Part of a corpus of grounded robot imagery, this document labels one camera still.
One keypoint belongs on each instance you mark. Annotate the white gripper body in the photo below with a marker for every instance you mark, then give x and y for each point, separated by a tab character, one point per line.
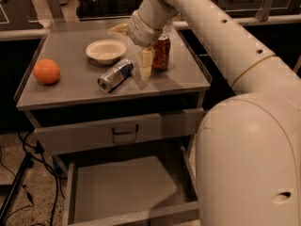
140	31

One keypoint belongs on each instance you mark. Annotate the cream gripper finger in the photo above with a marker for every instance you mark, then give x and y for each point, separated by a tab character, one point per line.
145	59
120	29

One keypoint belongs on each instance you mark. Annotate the silver blue redbull can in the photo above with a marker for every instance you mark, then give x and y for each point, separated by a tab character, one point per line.
115	75

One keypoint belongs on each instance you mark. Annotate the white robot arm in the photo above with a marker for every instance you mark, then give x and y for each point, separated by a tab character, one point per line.
248	152

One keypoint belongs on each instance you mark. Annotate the red soda can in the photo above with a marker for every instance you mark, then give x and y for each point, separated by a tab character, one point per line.
161	53

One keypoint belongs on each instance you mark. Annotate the grey metal drawer cabinet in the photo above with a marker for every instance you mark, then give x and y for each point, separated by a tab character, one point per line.
76	96

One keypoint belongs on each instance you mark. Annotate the open middle drawer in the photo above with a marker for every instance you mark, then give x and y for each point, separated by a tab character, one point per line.
141	187

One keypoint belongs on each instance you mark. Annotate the white paper bowl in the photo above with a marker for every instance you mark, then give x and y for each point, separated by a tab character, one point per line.
106	51

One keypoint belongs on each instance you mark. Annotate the orange fruit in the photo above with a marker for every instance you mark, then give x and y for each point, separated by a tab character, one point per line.
46	71

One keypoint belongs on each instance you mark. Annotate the black tripod leg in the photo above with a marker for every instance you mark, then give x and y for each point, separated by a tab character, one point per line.
13	188

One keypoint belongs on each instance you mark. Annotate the closed upper drawer with handle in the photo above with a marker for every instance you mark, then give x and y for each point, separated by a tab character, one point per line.
93	135

